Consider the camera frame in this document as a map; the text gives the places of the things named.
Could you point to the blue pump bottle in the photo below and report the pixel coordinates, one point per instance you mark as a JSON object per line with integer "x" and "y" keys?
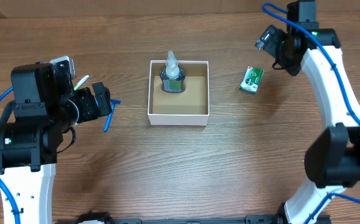
{"x": 172, "y": 76}

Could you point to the green white toothbrush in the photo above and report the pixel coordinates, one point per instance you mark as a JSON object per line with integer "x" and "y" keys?
{"x": 81, "y": 82}

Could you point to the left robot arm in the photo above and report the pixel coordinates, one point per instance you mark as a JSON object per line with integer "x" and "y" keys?
{"x": 32, "y": 127}

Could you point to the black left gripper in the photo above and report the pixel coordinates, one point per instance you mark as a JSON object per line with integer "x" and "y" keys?
{"x": 91, "y": 111}

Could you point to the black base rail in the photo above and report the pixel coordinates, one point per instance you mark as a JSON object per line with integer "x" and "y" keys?
{"x": 104, "y": 217}

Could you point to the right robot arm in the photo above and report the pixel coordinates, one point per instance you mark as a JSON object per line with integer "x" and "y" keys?
{"x": 332, "y": 162}

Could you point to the white cardboard box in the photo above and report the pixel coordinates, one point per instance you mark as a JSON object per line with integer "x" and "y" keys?
{"x": 188, "y": 108}

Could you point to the green soap packet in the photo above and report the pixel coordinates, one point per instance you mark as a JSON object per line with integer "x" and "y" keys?
{"x": 251, "y": 80}

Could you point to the blue disposable razor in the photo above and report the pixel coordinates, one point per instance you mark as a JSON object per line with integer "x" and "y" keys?
{"x": 109, "y": 117}

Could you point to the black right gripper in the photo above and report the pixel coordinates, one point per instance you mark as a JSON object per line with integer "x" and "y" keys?
{"x": 278, "y": 40}

